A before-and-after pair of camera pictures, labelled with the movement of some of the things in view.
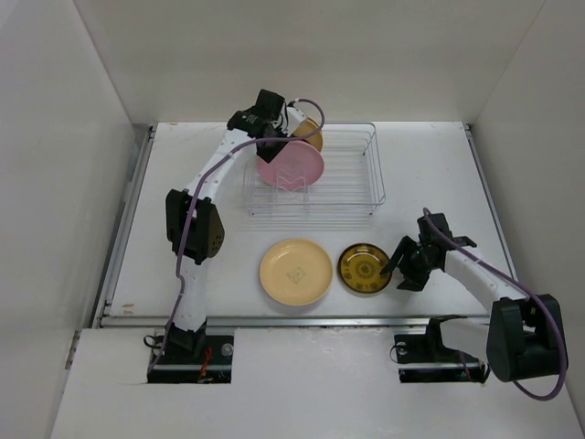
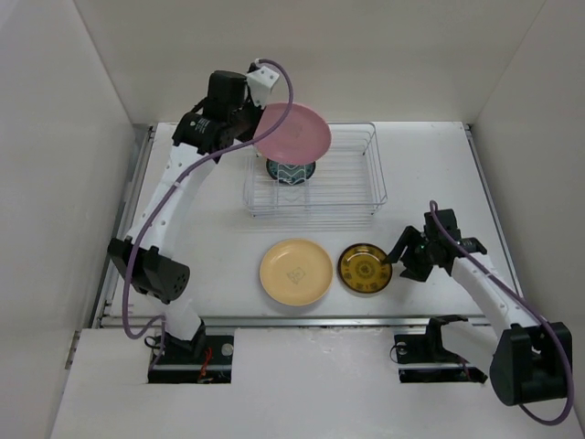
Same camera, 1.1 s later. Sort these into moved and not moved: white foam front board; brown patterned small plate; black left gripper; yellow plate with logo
Moved: black left gripper
Not moved: white foam front board; brown patterned small plate; yellow plate with logo
